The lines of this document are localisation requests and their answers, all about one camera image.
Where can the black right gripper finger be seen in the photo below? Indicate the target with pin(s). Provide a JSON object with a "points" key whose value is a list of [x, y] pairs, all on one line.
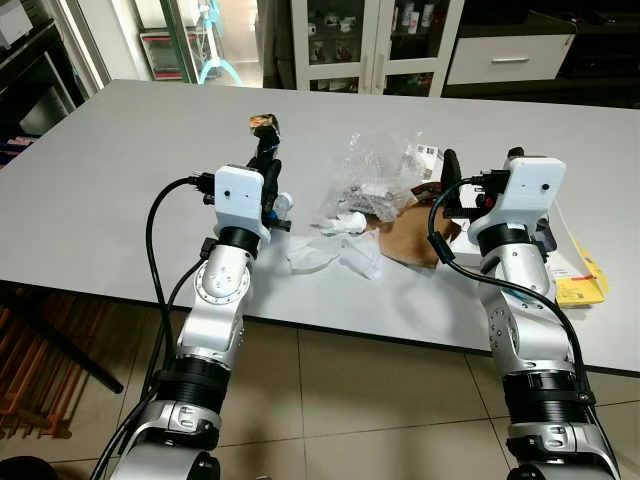
{"points": [[452, 170], [515, 154]]}

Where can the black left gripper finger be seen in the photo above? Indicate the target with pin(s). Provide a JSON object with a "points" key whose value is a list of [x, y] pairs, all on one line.
{"points": [[271, 148], [256, 156]]}

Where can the gold and black wrapper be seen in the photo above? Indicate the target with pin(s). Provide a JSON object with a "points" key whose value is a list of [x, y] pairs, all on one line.
{"points": [[263, 124]]}

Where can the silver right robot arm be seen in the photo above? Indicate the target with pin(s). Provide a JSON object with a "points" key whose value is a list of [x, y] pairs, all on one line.
{"points": [[520, 300]]}

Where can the small bottle with blue cap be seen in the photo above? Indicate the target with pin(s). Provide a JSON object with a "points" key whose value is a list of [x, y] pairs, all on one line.
{"points": [[285, 206]]}

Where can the white label tag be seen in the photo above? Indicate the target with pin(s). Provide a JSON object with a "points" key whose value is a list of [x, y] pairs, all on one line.
{"points": [[428, 155]]}

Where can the brown paper sheet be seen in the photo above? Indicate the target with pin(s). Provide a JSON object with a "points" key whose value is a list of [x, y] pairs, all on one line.
{"points": [[410, 235]]}

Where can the crumpled clear plastic bag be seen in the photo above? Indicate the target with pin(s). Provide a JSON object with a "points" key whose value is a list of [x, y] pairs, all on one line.
{"points": [[375, 170]]}

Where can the crumpled white tissue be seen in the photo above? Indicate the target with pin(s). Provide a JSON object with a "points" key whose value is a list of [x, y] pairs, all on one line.
{"points": [[345, 222]]}

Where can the clear plastic wrap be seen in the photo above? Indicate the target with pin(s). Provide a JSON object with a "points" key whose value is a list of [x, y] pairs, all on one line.
{"points": [[320, 255]]}

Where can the white drawer front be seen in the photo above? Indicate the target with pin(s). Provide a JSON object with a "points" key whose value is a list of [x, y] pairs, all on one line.
{"points": [[510, 60]]}

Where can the dark wooden sideboard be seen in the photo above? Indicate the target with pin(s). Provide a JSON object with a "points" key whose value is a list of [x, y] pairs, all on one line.
{"points": [[600, 70]]}

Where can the yellow product package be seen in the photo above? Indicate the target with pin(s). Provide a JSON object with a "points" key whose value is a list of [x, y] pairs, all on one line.
{"points": [[580, 285]]}

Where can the white glass door cabinet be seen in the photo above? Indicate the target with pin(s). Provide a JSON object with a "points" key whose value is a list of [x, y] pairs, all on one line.
{"points": [[375, 60]]}

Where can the dark shelf unit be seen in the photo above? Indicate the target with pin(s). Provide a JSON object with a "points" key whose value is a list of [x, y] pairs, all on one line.
{"points": [[40, 100]]}

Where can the black table leg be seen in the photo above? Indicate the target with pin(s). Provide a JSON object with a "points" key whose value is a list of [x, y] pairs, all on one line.
{"points": [[70, 350]]}

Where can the orange wooden slats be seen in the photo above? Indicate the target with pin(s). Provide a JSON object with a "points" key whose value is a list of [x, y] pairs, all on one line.
{"points": [[30, 390]]}

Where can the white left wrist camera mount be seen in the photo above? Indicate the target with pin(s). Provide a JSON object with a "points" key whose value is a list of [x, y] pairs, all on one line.
{"points": [[240, 195]]}

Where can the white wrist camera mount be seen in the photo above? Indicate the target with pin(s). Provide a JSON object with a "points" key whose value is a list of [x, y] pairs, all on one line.
{"points": [[240, 195], [530, 195]]}

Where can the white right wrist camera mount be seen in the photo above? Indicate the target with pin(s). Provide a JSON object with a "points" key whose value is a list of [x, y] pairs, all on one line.
{"points": [[530, 195]]}

